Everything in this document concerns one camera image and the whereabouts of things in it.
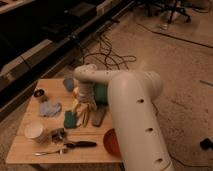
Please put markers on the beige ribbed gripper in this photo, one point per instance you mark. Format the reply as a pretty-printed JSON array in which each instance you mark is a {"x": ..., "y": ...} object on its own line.
[{"x": 85, "y": 95}]

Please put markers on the dark grey whetstone block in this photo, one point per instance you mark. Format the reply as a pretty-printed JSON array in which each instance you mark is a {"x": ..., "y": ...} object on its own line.
[{"x": 98, "y": 116}]

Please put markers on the wooden table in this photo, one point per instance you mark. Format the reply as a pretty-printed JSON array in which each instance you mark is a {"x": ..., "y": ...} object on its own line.
[{"x": 32, "y": 143}]

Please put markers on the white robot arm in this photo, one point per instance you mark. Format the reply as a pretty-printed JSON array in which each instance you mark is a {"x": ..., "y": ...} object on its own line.
[{"x": 130, "y": 95}]

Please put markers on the orange apple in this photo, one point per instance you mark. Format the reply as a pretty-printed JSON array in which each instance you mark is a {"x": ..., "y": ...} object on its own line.
[{"x": 75, "y": 92}]

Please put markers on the green sponge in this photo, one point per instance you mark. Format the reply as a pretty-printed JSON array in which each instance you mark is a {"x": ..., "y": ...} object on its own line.
[{"x": 70, "y": 120}]

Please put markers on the black handled utensil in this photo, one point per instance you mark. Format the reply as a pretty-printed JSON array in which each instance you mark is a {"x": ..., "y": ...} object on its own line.
[{"x": 80, "y": 144}]

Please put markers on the black shelf rack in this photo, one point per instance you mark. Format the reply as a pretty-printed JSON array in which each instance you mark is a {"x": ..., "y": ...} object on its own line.
[{"x": 35, "y": 38}]

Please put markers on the green plastic bin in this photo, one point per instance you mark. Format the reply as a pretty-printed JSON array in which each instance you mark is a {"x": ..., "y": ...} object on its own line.
[{"x": 100, "y": 94}]

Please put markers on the black power adapter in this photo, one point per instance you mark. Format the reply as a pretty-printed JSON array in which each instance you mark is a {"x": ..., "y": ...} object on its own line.
[{"x": 206, "y": 144}]

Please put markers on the silver fork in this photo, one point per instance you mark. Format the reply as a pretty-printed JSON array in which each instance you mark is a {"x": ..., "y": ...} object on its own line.
[{"x": 60, "y": 152}]

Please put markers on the small metal tin can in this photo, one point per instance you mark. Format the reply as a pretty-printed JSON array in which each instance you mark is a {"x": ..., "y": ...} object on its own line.
[{"x": 39, "y": 94}]

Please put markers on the crumpled metal clip pile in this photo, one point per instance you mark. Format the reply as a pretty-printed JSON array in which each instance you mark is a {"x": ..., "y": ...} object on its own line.
[{"x": 58, "y": 135}]

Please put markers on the office chair base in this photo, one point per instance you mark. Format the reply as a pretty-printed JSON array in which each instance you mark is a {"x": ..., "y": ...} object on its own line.
[{"x": 173, "y": 9}]

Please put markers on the light blue towel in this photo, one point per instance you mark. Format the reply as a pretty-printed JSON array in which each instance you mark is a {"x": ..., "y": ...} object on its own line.
[{"x": 49, "y": 109}]

